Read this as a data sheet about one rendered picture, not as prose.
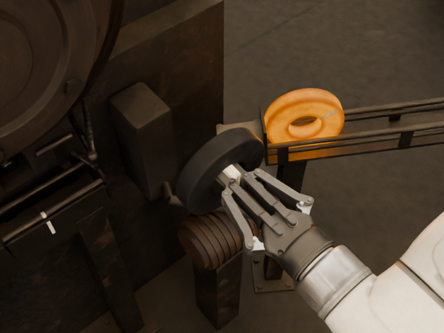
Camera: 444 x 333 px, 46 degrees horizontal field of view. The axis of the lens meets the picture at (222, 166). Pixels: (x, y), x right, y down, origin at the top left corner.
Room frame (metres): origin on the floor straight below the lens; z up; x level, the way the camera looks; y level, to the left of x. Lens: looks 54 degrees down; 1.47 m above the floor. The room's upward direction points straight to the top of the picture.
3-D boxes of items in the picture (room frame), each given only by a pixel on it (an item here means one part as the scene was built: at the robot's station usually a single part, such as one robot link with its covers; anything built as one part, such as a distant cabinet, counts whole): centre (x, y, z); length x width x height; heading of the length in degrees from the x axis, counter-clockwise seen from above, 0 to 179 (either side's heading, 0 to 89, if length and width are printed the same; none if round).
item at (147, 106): (0.64, 0.15, 0.68); 0.11 x 0.08 x 0.24; 40
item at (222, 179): (0.43, 0.00, 0.84); 0.05 x 0.03 x 0.01; 39
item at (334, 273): (0.29, -0.15, 0.83); 0.09 x 0.06 x 0.09; 129
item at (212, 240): (0.58, -0.02, 0.27); 0.22 x 0.13 x 0.53; 130
